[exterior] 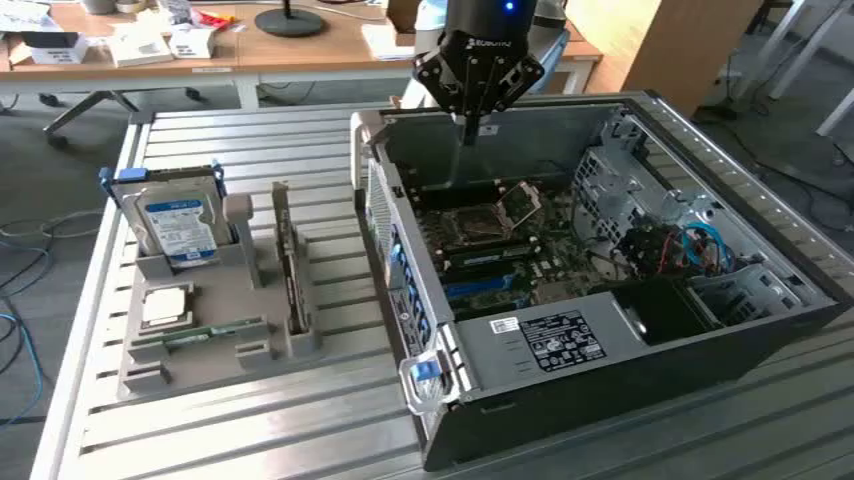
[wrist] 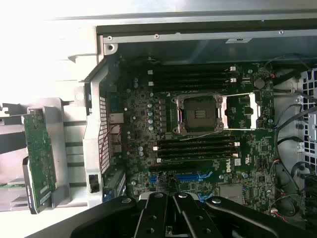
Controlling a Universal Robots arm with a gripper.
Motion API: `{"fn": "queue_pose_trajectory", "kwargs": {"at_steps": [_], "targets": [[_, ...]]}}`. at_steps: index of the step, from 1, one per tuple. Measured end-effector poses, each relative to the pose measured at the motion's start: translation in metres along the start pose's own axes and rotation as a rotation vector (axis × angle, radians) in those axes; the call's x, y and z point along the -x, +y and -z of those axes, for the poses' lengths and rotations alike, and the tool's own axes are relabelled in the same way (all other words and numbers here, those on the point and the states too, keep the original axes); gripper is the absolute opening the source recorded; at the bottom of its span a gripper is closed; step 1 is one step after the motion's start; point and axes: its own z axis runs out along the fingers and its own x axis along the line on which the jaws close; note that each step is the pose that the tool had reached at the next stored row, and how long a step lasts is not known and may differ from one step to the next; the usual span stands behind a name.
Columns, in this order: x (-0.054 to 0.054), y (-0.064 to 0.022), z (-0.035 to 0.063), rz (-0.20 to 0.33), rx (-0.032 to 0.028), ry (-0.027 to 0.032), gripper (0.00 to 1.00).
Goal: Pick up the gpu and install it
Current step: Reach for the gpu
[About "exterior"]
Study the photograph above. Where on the long blue expansion slot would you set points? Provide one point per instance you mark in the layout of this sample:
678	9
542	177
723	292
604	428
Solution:
477	290

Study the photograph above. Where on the silver CPU chip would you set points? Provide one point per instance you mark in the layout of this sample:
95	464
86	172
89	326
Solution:
163	305

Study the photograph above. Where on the small white labelled box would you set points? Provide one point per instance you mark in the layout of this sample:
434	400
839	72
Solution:
194	42

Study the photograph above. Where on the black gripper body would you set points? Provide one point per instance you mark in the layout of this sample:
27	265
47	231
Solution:
490	25

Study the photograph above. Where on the metal disk bay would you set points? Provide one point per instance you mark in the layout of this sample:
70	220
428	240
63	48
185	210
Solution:
755	295

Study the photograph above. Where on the grey power supply unit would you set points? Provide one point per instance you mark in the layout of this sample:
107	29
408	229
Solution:
494	360

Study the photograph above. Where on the wooden desk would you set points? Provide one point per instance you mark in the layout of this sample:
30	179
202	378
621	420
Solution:
101	72
301	52

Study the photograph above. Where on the black round lamp base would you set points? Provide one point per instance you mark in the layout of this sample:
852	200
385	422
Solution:
290	25

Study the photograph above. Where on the flat white box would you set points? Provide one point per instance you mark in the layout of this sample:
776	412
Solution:
141	50

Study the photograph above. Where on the metal socket cover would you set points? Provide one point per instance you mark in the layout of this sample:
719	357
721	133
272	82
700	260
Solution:
521	202

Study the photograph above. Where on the grey wheeled frame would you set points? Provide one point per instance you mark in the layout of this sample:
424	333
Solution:
87	107

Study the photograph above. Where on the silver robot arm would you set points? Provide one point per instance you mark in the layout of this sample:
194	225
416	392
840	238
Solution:
421	92

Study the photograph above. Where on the loose white sheets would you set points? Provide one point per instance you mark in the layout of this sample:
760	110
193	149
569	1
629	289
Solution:
23	20

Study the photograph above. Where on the black RAM stick with label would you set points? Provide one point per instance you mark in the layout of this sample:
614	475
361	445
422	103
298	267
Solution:
488	257

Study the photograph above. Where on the short blue expansion slot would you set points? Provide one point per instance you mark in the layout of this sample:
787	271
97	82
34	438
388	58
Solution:
522	301

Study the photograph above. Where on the hard disk in blue caddy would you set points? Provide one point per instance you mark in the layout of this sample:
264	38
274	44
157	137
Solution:
177	225

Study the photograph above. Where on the graphics card with metal bracket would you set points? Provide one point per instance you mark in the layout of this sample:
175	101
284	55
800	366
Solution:
289	260

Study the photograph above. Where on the black open PC case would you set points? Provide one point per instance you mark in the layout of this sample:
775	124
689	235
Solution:
601	400

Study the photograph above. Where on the red item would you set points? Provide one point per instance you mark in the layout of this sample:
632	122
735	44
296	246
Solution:
217	21

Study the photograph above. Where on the white paper stack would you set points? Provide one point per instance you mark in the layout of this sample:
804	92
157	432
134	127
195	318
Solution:
384	42

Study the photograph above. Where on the green motherboard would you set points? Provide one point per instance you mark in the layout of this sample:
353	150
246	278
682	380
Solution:
568	260

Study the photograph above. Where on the green RAM stick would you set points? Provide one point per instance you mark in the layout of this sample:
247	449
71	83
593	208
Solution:
201	334

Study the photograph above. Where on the white table frame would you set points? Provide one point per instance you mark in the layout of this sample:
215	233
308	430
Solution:
837	116

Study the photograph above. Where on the blue case latch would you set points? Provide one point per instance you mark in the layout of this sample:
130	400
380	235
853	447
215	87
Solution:
424	371

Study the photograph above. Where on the CPU socket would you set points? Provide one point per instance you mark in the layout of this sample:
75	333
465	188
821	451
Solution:
470	225

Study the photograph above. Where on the tape roll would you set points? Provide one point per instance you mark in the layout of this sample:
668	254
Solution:
137	5

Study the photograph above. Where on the wooden cabinet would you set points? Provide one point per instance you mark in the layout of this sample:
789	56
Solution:
674	50

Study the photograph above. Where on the white box with black label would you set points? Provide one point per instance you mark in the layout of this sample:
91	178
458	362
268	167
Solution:
61	55

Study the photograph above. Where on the grey parts rack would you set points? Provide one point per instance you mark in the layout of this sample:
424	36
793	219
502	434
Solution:
221	300

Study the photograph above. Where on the grey cup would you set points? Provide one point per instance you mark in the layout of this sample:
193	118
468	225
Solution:
101	6

